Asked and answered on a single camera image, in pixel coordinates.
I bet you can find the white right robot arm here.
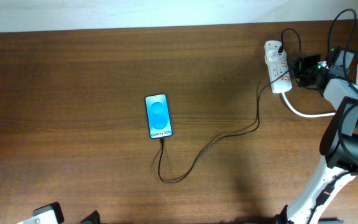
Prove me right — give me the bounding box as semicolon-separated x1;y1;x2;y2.
273;48;358;223

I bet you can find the blue smartphone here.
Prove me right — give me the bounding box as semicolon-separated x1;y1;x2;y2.
145;94;173;139

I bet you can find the white charger adapter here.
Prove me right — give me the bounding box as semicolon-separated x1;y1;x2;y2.
265;49;287;65

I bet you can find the black charging cable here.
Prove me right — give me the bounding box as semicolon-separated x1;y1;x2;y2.
157;28;303;185

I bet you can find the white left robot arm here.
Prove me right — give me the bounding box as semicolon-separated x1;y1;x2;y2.
18;202;102;224

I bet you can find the white power strip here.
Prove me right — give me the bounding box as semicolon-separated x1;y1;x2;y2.
264;40;292;94

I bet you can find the white power strip cord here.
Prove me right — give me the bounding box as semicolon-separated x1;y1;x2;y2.
280;55;358;118

